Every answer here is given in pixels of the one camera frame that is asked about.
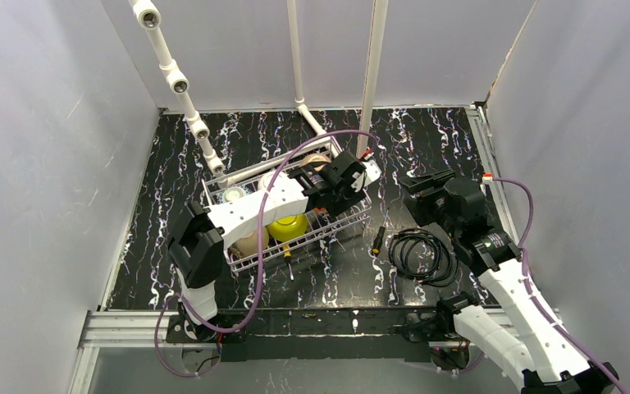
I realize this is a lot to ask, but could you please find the cream white bowl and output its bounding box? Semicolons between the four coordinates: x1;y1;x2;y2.
299;153;331;172

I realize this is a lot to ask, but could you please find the yellow green bowl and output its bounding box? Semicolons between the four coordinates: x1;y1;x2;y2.
266;214;308;243

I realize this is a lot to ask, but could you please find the grey white bowl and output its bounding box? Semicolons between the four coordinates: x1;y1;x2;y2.
258;171;276;190

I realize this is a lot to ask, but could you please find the white bowl brown rim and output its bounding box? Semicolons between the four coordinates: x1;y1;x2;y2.
229;229;270;258

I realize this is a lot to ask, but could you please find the red patterned blue bowl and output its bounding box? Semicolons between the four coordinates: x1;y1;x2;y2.
221;186;252;203

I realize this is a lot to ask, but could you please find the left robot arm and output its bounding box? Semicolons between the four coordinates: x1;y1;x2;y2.
167;151;381;332

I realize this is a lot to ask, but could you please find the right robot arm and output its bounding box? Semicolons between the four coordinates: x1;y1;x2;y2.
399;170;621;393

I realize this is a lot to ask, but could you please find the white vertical pole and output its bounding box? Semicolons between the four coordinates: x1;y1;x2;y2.
356;0;389;157

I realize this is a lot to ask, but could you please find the coiled black cable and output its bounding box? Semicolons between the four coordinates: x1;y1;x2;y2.
388;228;463;288

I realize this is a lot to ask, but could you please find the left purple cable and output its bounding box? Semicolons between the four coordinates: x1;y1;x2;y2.
153;129;381;379

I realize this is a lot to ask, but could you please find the purple cable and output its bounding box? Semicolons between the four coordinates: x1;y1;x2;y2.
153;129;381;379
488;176;628;394

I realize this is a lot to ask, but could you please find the black orange handled screwdriver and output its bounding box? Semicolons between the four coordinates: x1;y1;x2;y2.
371;208;390;256

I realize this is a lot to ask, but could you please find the white wire dish rack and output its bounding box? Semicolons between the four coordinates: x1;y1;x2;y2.
204;137;371;273

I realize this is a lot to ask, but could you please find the yellow handled screwdriver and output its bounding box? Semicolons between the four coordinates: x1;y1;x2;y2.
283;245;294;281

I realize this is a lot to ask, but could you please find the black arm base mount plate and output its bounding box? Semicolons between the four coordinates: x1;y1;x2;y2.
164;306;473;369

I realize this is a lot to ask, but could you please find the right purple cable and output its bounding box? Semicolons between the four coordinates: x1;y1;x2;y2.
488;176;628;394

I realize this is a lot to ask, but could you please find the white pvc pipe frame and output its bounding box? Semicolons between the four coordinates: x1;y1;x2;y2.
127;0;343;189

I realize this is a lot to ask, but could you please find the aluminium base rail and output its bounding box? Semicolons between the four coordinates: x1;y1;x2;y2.
70;307;588;394

